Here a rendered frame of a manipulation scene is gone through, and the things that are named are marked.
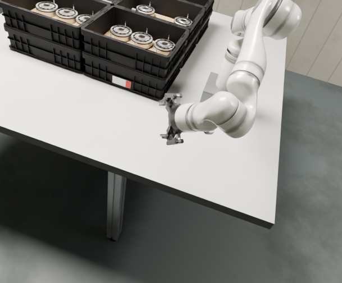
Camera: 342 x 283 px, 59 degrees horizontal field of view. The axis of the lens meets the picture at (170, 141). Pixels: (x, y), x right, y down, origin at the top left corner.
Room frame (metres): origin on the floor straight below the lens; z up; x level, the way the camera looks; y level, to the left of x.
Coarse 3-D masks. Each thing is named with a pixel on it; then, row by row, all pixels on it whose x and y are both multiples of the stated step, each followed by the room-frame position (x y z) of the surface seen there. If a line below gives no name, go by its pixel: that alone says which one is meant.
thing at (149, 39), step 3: (135, 33) 1.34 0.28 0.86; (138, 33) 1.35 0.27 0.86; (141, 33) 1.35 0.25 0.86; (144, 33) 1.36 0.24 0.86; (132, 36) 1.30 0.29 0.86; (135, 36) 1.30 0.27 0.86; (147, 36) 1.33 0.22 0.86; (150, 36) 1.34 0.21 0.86; (135, 39) 1.28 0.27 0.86; (138, 39) 1.28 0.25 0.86; (141, 39) 1.29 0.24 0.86; (147, 39) 1.30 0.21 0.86; (150, 39) 1.32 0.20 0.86; (138, 42) 1.26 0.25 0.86; (141, 42) 1.26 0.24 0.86; (144, 42) 1.27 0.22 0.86; (147, 42) 1.28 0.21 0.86; (150, 42) 1.29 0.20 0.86
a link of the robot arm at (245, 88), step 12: (240, 72) 0.57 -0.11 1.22; (228, 84) 0.56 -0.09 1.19; (240, 84) 0.55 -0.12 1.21; (252, 84) 0.55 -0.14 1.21; (240, 96) 0.55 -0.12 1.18; (252, 96) 0.54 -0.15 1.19; (240, 108) 0.49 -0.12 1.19; (252, 108) 0.52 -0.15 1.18; (228, 120) 0.47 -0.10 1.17; (240, 120) 0.48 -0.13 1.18; (252, 120) 0.49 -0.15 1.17; (228, 132) 0.47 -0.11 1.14; (240, 132) 0.47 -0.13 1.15
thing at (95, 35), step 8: (120, 8) 1.41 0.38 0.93; (96, 16) 1.27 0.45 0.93; (144, 16) 1.39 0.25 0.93; (88, 24) 1.19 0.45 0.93; (168, 24) 1.37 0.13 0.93; (88, 32) 1.13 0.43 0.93; (104, 40) 1.12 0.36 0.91; (112, 40) 1.11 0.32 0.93; (120, 40) 1.11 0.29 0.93; (184, 40) 1.28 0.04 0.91; (128, 48) 1.10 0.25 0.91; (136, 48) 1.09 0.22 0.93; (144, 48) 1.10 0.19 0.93; (176, 48) 1.16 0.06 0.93; (152, 56) 1.08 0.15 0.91; (160, 56) 1.07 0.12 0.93; (168, 56) 1.08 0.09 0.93
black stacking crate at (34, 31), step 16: (16, 0) 1.31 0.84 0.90; (32, 0) 1.41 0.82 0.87; (48, 0) 1.47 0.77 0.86; (64, 0) 1.46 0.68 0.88; (80, 0) 1.44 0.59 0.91; (16, 16) 1.20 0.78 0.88; (32, 32) 1.18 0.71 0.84; (48, 32) 1.17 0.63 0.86; (64, 32) 1.16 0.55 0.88; (80, 48) 1.16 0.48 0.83
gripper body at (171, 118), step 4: (176, 104) 0.64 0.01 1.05; (180, 104) 0.62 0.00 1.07; (172, 108) 0.62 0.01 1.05; (176, 108) 0.60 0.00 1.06; (172, 112) 0.60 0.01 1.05; (168, 116) 0.65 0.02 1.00; (172, 116) 0.59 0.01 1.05; (168, 120) 0.64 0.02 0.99; (172, 120) 0.58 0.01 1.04; (172, 124) 0.58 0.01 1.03; (172, 128) 0.61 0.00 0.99; (176, 128) 0.57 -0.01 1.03; (176, 132) 0.60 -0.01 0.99; (180, 132) 0.58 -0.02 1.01; (184, 132) 0.57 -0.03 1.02
